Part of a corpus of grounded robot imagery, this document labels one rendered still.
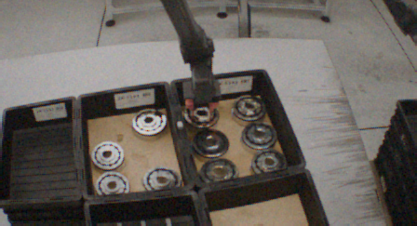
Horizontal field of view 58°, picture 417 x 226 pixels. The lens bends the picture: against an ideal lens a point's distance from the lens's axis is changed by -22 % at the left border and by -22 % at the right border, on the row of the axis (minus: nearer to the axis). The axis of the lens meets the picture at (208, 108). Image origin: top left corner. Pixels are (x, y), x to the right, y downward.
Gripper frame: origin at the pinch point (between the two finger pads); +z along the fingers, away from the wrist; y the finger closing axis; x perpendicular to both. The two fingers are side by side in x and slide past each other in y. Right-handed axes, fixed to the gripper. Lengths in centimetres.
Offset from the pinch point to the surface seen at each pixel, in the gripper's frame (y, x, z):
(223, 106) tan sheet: 7.3, 5.4, 4.3
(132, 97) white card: -20.2, 4.9, -2.9
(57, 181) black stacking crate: -46, -22, 3
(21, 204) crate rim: -54, -37, -7
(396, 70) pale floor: 159, 115, 91
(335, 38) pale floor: 115, 151, 91
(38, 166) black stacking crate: -54, -16, 3
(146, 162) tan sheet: -17.0, -14.8, 3.7
